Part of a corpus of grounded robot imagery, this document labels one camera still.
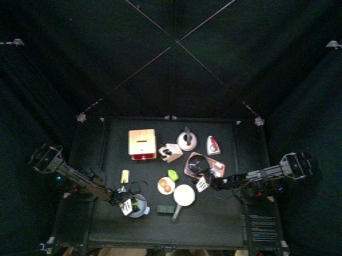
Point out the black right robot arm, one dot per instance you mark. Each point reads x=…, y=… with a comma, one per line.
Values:
x=267, y=173

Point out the dark green toy block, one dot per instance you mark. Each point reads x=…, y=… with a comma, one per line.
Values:
x=164, y=209

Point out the black toy pot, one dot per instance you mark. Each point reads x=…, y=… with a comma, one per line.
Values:
x=198, y=163

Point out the white plate with eggs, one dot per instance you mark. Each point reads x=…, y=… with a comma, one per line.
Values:
x=166, y=185

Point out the yellow toy block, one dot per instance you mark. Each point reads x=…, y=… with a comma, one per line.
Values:
x=124, y=176

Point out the white toy toaster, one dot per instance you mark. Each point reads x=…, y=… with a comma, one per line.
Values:
x=170, y=152

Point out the light blue toy pot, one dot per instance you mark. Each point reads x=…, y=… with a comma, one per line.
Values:
x=142, y=209

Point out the metal frame corner bracket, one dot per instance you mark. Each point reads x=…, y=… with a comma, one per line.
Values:
x=333, y=44
x=80, y=117
x=258, y=121

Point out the red white toy iron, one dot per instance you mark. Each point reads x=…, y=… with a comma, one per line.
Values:
x=212, y=146

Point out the white toy frying pan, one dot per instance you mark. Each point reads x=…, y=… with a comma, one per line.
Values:
x=183, y=197

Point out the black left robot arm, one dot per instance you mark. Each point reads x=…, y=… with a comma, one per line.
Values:
x=73, y=173

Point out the green toy piece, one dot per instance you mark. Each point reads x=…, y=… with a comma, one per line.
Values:
x=172, y=175

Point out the wooden box with red base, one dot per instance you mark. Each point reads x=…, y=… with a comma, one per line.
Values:
x=142, y=144

